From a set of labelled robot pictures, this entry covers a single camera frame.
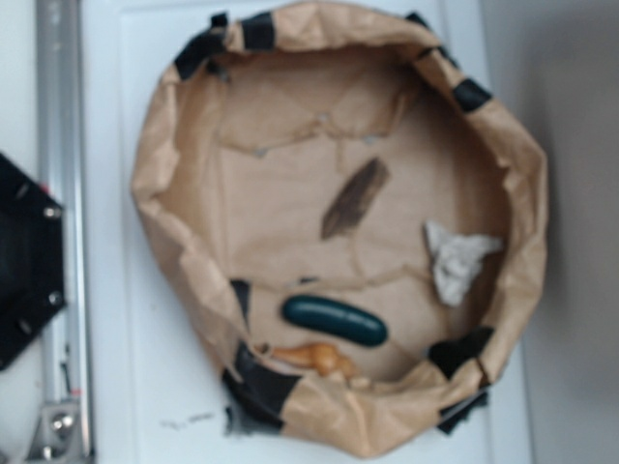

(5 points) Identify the dark brown wood chip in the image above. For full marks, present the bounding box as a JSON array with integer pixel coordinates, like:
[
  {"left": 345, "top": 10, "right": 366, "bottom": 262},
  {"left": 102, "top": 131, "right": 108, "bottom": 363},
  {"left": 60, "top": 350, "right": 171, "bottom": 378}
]
[{"left": 320, "top": 158, "right": 390, "bottom": 240}]

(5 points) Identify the aluminium extrusion rail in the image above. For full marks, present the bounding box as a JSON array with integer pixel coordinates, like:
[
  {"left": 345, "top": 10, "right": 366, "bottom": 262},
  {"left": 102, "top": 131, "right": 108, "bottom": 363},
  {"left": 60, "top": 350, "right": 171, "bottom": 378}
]
[{"left": 36, "top": 1, "right": 95, "bottom": 460}]

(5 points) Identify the brown paper bin liner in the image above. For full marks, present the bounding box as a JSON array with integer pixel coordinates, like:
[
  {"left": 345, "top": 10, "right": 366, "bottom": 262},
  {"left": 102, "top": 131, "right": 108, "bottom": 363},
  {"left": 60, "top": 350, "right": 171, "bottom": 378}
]
[{"left": 132, "top": 2, "right": 548, "bottom": 457}]

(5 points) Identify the dark green toy cucumber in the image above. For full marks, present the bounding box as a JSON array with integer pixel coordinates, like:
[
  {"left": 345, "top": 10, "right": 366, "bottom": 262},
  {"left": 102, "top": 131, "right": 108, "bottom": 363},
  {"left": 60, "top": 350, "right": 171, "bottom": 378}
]
[{"left": 281, "top": 295, "right": 388, "bottom": 347}]

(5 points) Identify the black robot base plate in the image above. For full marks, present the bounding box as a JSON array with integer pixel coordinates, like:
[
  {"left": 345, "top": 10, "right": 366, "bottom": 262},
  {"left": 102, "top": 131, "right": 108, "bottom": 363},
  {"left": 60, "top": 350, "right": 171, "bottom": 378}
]
[{"left": 1, "top": 156, "right": 65, "bottom": 370}]

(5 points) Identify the crumpled grey paper piece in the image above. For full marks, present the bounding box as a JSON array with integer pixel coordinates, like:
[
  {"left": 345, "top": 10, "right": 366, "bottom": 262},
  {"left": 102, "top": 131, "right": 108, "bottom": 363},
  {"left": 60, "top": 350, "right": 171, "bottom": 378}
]
[{"left": 424, "top": 220, "right": 504, "bottom": 307}]

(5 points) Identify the metal corner bracket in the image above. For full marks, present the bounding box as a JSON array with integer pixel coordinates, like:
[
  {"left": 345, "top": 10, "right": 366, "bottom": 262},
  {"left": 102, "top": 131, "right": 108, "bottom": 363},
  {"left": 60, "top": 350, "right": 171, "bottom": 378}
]
[{"left": 25, "top": 399, "right": 94, "bottom": 464}]

